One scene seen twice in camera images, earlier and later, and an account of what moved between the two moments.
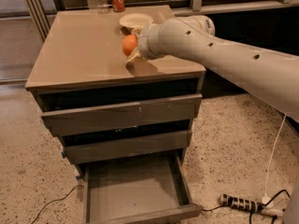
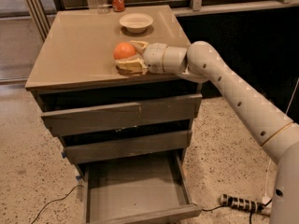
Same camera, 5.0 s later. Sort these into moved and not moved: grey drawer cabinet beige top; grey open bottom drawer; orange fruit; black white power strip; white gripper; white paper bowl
Moved: orange fruit; white gripper
Not moved: grey drawer cabinet beige top; white paper bowl; black white power strip; grey open bottom drawer
